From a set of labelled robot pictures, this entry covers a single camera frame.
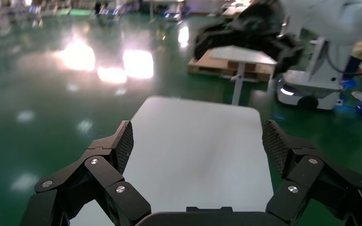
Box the wooden pallet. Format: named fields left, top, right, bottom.
left=187, top=49, right=276, bottom=83

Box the small white pedestal table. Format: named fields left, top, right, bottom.
left=209, top=45, right=278, bottom=107

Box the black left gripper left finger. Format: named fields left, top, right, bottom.
left=20, top=121, right=152, bottom=226

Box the white wheeled robot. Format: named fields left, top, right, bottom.
left=276, top=0, right=362, bottom=111

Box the black bulky object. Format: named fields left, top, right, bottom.
left=193, top=0, right=305, bottom=75

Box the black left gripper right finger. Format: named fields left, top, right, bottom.
left=262, top=120, right=362, bottom=226

